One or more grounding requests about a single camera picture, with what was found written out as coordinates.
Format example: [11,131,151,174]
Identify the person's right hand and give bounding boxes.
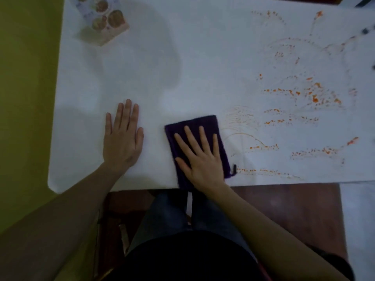
[174,125,226,193]

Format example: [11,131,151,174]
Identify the person's left hand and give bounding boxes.
[103,99,145,173]

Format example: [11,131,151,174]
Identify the purple cleaning cloth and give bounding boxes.
[164,115,237,191]

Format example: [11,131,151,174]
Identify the person's right forearm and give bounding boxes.
[205,184,350,281]

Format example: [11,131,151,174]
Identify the person's left forearm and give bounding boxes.
[0,162,122,281]

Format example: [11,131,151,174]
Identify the person's blue jeans legs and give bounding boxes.
[125,189,256,261]

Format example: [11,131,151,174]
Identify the brown wooden chair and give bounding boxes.
[94,189,156,281]

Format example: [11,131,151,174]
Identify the person's black shirt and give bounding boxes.
[101,229,355,281]

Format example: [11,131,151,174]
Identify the printed biscuit carton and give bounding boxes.
[70,0,130,47]

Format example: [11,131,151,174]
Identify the orange sauce stains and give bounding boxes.
[221,9,360,180]

